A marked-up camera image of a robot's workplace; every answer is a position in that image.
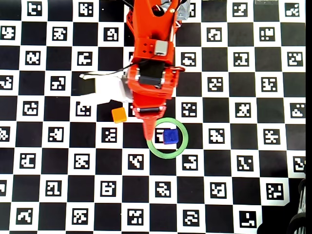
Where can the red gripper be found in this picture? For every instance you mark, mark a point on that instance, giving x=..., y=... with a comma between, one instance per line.
x=150, y=109

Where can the blue cube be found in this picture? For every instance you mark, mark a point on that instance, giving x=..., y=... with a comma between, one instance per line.
x=170, y=136

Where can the red robot arm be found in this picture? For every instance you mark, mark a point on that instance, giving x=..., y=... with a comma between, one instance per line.
x=146, y=24

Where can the orange cube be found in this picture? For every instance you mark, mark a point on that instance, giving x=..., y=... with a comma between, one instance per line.
x=119, y=115

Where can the black white marker board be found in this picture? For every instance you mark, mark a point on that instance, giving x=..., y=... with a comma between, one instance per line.
x=83, y=135

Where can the black coiled stand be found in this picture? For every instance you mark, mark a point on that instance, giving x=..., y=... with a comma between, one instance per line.
x=302, y=200

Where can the grey duct tape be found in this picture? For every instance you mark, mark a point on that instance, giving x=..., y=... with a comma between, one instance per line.
x=184, y=12
x=125, y=91

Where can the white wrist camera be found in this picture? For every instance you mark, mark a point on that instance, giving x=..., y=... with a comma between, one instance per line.
x=109, y=90

